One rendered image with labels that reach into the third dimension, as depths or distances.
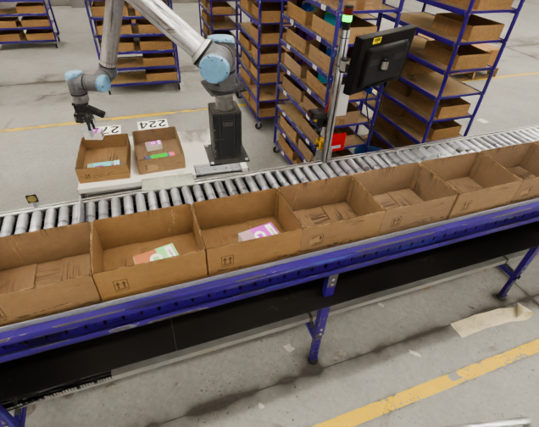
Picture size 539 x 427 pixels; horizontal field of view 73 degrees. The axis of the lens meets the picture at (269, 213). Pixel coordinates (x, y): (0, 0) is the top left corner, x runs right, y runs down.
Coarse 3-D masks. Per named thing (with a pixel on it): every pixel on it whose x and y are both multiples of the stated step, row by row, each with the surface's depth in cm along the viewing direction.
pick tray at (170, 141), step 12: (132, 132) 242; (144, 132) 246; (156, 132) 249; (168, 132) 252; (144, 144) 248; (168, 144) 250; (180, 144) 236; (144, 156) 237; (168, 156) 221; (180, 156) 224; (144, 168) 220; (156, 168) 223; (168, 168) 226; (180, 168) 229
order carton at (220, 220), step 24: (264, 192) 166; (216, 216) 165; (240, 216) 170; (264, 216) 176; (288, 216) 159; (216, 240) 162; (264, 240) 143; (288, 240) 148; (216, 264) 143; (240, 264) 147
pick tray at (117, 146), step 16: (80, 144) 227; (96, 144) 239; (112, 144) 242; (128, 144) 233; (80, 160) 221; (96, 160) 231; (112, 160) 231; (128, 160) 221; (80, 176) 210; (96, 176) 213; (112, 176) 216; (128, 176) 218
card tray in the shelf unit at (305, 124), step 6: (306, 120) 313; (306, 126) 314; (306, 132) 316; (312, 132) 304; (318, 132) 316; (336, 132) 319; (342, 132) 316; (348, 132) 306; (312, 138) 306; (348, 138) 298; (348, 144) 302
